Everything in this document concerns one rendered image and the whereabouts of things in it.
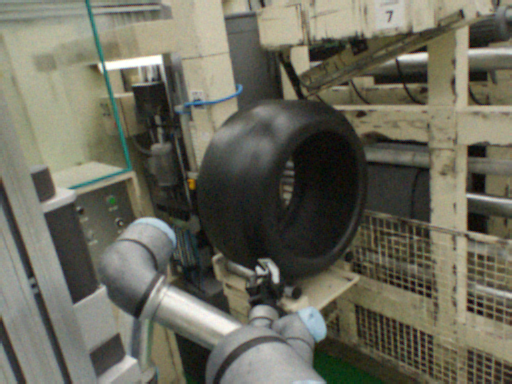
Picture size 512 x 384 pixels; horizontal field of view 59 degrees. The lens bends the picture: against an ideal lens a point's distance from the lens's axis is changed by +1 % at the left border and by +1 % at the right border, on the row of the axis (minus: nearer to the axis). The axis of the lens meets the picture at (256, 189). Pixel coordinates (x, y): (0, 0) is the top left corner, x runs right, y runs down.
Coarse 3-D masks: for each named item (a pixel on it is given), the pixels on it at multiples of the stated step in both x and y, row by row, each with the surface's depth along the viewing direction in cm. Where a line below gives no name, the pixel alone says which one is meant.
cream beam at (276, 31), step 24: (312, 0) 141; (336, 0) 135; (360, 0) 129; (408, 0) 119; (432, 0) 125; (264, 24) 159; (288, 24) 151; (312, 24) 144; (336, 24) 138; (360, 24) 132; (408, 24) 121; (432, 24) 127; (264, 48) 163
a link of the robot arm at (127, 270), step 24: (120, 264) 86; (144, 264) 88; (120, 288) 84; (144, 288) 84; (168, 288) 87; (144, 312) 84; (168, 312) 85; (192, 312) 85; (216, 312) 87; (192, 336) 86; (216, 336) 85
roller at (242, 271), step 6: (228, 264) 166; (234, 264) 164; (228, 270) 168; (234, 270) 164; (240, 270) 161; (246, 270) 159; (246, 276) 159; (288, 282) 147; (288, 288) 144; (294, 288) 143; (300, 288) 144; (288, 294) 144; (294, 294) 143; (300, 294) 145
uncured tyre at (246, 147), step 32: (224, 128) 139; (256, 128) 129; (288, 128) 128; (320, 128) 135; (352, 128) 147; (224, 160) 132; (256, 160) 124; (320, 160) 175; (352, 160) 153; (224, 192) 130; (256, 192) 124; (320, 192) 177; (352, 192) 166; (224, 224) 132; (256, 224) 126; (288, 224) 175; (320, 224) 172; (352, 224) 154; (224, 256) 149; (256, 256) 131; (288, 256) 134; (320, 256) 147
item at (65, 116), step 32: (0, 0) 139; (32, 0) 145; (64, 0) 151; (0, 32) 140; (32, 32) 146; (64, 32) 153; (96, 32) 159; (0, 64) 141; (32, 64) 147; (64, 64) 154; (96, 64) 161; (32, 96) 149; (64, 96) 155; (96, 96) 163; (32, 128) 150; (64, 128) 157; (96, 128) 165; (32, 160) 152; (64, 160) 159; (96, 160) 166; (128, 160) 174
